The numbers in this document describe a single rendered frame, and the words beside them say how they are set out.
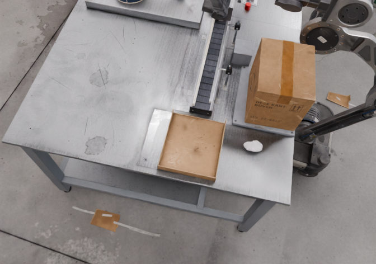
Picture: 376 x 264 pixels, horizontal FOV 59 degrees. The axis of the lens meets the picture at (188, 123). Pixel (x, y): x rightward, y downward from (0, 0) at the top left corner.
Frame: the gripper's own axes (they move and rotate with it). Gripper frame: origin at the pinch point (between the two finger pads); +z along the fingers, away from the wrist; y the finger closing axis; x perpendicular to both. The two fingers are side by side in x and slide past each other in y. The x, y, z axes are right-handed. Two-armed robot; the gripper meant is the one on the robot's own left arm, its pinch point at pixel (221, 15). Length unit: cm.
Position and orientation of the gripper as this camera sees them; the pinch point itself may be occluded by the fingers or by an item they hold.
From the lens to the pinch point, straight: 191.7
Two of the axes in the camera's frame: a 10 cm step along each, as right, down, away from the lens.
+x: -1.9, 9.6, 1.9
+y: -9.8, -2.0, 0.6
